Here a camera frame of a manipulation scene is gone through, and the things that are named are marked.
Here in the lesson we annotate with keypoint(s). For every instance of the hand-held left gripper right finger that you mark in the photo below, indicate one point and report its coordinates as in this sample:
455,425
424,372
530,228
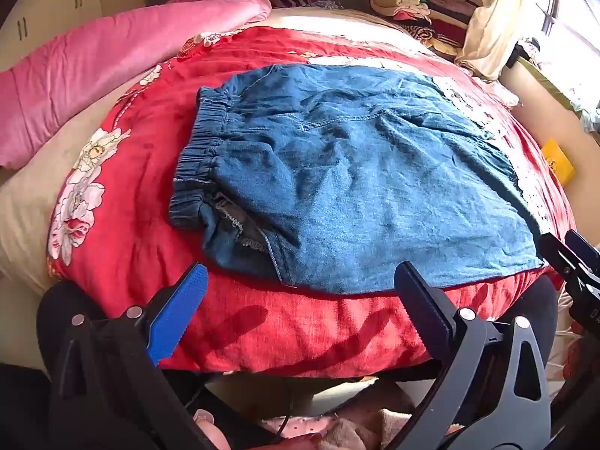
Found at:
422,302

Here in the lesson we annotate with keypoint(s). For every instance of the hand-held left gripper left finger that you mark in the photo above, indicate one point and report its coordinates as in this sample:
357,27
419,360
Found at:
180,309

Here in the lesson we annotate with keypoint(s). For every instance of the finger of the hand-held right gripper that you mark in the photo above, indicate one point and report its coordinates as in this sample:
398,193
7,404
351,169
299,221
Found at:
581,246
553,251

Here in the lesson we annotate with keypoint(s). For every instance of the blue denim pants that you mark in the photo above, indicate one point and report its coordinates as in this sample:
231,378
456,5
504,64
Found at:
351,173

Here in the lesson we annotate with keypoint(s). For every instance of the yellow box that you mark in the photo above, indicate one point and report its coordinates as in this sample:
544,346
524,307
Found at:
558,159

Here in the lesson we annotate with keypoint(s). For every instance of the red floral blanket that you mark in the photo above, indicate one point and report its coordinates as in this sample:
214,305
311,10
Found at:
281,333

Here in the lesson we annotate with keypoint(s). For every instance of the pink fuzzy cloth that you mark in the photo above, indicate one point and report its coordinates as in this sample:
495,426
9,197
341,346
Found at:
356,426

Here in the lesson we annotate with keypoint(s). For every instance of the cream hanging cloth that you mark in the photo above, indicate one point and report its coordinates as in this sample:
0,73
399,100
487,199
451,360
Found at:
497,18

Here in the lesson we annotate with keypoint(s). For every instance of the window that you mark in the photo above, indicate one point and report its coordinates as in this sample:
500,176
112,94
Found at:
576,0

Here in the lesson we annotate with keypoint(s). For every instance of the pink quilt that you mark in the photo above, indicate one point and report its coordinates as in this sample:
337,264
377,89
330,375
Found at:
93,70

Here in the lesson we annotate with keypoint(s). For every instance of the stack of folded clothes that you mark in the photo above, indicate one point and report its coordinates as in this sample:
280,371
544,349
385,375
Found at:
422,14

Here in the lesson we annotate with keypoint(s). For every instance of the cream wardrobe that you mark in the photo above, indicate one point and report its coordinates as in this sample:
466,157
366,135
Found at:
56,4

